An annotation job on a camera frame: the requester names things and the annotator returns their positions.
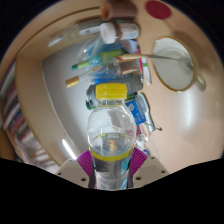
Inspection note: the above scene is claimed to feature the brown mug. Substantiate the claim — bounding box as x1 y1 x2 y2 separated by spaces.
100 0 138 22

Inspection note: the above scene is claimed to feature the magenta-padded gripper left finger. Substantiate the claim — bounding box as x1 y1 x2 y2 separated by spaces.
54 149 96 189

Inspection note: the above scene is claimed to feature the wooden-handled spoon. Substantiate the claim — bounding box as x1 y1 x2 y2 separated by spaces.
115 53 195 71

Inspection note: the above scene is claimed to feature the white cup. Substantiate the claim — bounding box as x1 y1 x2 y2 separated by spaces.
151 35 208 93

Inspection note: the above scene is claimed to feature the clear yellow-capped drink bottle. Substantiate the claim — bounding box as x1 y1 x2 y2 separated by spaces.
86 83 138 192

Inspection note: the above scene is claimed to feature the white jar with label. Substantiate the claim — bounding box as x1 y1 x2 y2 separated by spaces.
99 21 140 45

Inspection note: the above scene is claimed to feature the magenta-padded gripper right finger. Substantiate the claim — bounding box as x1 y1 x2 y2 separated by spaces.
128 147 170 189

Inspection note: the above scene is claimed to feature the grey shaker bottle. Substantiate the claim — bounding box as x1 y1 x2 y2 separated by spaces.
85 74 144 108

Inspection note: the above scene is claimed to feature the green-capped glass bottle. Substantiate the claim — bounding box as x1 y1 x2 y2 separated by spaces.
71 49 124 71

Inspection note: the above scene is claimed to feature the white tube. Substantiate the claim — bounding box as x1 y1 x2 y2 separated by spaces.
139 56 153 86

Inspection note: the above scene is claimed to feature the under-shelf light strip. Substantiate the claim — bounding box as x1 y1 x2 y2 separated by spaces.
61 139 78 160

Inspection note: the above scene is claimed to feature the tan-capped clear bottle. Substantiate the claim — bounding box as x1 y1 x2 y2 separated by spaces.
64 64 141 88

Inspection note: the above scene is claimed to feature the clear glass bottle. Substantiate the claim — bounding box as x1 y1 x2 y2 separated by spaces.
47 19 104 48

